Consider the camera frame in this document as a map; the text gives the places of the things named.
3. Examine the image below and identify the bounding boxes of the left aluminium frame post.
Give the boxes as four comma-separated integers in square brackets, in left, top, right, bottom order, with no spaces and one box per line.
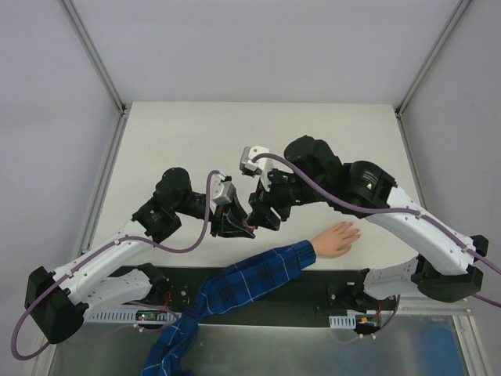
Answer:
[59,0,128,115]

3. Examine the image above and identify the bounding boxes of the pink nail polish bottle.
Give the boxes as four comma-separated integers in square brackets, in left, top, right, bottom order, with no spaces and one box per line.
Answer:
[242,221,256,231]

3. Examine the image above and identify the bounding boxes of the mannequin hand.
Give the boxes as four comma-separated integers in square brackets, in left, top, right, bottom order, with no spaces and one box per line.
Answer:
[311,222,361,259]

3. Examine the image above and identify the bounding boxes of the aluminium frame post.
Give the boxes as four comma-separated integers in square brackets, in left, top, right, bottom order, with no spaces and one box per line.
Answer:
[59,0,128,115]
[395,0,475,119]

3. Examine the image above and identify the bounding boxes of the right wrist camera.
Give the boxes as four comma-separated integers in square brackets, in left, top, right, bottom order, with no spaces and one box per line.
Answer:
[239,146,274,192]

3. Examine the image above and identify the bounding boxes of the purple cable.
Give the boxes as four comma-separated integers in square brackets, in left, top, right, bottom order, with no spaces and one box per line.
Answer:
[250,154,501,342]
[10,169,228,360]

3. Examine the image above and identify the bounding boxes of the white cable duct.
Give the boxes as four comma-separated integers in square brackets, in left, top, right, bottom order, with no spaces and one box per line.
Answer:
[87,307,177,325]
[329,313,357,330]

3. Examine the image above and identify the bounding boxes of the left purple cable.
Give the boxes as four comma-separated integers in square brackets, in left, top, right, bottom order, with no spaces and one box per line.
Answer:
[10,169,228,360]

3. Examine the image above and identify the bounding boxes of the left white cable duct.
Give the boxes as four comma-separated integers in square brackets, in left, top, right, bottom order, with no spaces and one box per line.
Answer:
[87,307,177,325]

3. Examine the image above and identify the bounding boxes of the blue plaid sleeve forearm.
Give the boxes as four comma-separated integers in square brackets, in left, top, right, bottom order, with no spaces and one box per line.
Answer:
[141,240,316,375]

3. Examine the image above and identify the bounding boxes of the right aluminium frame post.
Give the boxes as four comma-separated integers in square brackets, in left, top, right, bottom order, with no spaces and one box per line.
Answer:
[395,0,475,119]

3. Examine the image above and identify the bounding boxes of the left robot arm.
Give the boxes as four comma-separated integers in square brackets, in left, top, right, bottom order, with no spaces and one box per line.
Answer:
[24,168,255,345]

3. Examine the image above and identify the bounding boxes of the right white cable duct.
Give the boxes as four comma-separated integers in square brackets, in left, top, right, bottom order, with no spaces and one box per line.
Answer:
[329,313,357,330]

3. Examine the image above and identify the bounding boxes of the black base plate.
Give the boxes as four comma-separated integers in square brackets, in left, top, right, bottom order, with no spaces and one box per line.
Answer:
[143,266,396,327]

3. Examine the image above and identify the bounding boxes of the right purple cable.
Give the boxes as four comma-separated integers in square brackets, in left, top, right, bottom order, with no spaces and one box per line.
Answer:
[250,154,501,342]

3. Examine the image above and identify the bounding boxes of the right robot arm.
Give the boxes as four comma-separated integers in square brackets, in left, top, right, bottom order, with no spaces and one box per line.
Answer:
[240,136,488,309]

